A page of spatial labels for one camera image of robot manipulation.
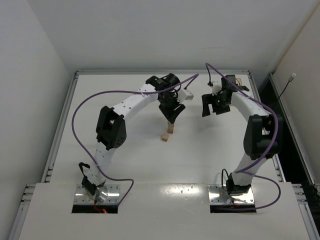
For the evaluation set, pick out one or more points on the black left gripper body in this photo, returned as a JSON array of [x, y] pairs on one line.
[[171, 109]]

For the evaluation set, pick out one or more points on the aluminium table frame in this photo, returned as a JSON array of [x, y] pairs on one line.
[[166, 182]]

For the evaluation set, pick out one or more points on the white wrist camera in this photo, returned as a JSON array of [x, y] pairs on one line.
[[185, 95], [215, 86]]

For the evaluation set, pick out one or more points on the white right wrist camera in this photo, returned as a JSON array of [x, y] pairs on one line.
[[215, 86]]

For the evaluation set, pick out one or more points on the metal base plate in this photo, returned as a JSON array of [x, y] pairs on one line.
[[108, 194], [219, 197]]

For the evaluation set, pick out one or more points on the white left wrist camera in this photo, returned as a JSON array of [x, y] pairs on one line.
[[185, 95]]

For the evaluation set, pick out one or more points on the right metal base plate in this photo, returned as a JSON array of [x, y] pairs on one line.
[[219, 197]]

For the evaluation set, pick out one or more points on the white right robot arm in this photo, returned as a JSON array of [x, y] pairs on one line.
[[263, 134]]

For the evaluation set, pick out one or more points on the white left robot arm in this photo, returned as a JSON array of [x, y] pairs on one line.
[[111, 129]]

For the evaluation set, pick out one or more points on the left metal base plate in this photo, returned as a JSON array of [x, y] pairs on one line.
[[108, 194]]

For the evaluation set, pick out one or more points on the black cable white plug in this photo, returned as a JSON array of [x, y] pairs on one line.
[[290, 79]]

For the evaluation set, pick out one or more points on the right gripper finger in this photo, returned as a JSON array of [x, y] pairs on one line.
[[205, 107], [222, 107]]

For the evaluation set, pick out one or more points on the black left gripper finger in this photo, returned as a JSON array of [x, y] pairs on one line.
[[168, 114], [176, 112]]

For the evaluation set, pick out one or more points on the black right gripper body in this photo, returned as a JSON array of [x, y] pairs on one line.
[[214, 106]]

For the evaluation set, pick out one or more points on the clear amber plastic bin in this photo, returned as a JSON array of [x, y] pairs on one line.
[[238, 82]]

